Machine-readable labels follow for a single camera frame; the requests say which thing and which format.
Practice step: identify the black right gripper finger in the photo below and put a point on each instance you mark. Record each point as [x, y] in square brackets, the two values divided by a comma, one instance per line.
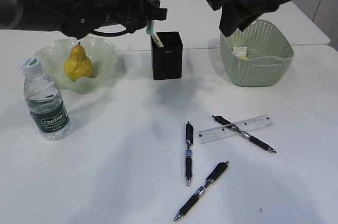
[231, 17]

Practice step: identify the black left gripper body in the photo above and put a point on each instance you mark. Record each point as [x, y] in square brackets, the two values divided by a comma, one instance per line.
[110, 18]

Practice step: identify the yellow plastic packaging waste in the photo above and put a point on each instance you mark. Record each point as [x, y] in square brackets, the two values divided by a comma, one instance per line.
[240, 52]

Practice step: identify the yellow utility knife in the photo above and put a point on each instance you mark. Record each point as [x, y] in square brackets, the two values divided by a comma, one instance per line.
[157, 40]

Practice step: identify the yellow pear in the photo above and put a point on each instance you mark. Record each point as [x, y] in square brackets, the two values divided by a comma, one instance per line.
[78, 64]

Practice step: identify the clear water bottle green label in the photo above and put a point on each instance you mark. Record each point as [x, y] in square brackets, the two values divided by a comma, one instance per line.
[44, 100]

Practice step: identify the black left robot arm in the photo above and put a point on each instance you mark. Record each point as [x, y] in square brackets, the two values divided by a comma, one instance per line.
[35, 15]

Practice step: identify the green woven plastic basket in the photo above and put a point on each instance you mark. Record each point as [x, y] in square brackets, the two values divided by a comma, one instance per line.
[269, 55]

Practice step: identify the frosted green wavy glass plate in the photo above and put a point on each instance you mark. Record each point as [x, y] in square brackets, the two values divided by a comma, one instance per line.
[100, 51]

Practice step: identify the black square pen holder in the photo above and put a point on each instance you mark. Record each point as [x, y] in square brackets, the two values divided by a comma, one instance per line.
[167, 60]

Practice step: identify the black gel pen on ruler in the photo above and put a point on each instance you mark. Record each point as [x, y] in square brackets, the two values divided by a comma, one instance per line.
[244, 134]

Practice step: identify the clear plastic ruler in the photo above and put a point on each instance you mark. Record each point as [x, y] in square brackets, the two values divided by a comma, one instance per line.
[221, 132]

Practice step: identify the black gel pen middle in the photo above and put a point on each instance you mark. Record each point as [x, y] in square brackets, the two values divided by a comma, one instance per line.
[188, 152]

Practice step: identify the black gel pen front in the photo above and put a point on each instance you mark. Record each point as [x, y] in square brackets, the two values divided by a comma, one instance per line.
[210, 179]

